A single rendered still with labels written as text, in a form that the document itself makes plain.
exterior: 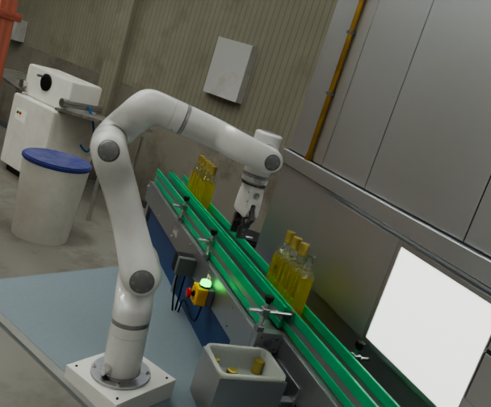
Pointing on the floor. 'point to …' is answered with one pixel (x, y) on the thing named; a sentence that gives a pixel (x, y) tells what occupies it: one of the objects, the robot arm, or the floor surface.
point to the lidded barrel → (48, 195)
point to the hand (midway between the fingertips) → (238, 229)
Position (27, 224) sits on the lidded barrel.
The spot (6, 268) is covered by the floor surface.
